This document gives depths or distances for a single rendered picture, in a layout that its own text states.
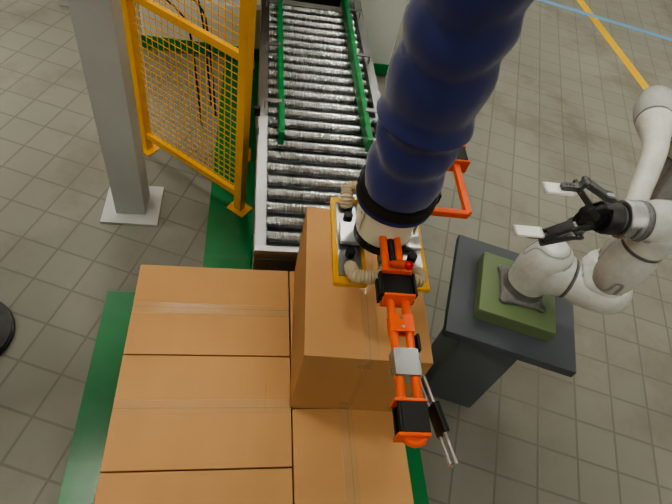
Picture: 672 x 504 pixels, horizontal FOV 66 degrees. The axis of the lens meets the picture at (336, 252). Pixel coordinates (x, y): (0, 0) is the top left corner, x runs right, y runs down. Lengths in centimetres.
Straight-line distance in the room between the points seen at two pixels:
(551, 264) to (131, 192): 212
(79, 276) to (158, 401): 117
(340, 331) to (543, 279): 76
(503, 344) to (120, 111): 193
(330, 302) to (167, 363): 66
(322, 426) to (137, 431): 61
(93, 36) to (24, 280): 125
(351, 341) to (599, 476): 168
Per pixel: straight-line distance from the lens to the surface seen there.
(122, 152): 279
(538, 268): 192
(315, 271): 171
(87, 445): 249
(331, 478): 185
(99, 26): 241
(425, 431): 118
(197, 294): 211
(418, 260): 158
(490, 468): 266
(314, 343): 156
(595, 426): 303
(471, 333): 198
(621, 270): 140
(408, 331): 128
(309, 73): 335
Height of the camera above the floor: 231
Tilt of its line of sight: 50 degrees down
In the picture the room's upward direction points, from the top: 16 degrees clockwise
